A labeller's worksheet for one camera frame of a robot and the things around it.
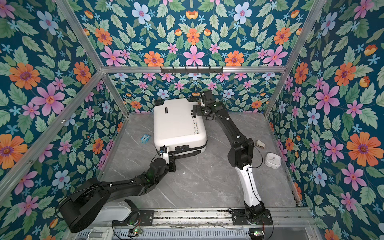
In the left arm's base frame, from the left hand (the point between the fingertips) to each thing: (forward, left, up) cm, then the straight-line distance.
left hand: (178, 155), depth 85 cm
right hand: (+26, -15, +11) cm, 32 cm away
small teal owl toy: (+20, +25, -9) cm, 33 cm away
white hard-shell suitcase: (+12, +1, +9) cm, 16 cm away
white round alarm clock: (-4, -57, -7) cm, 58 cm away
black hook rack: (+44, -10, +27) cm, 53 cm away
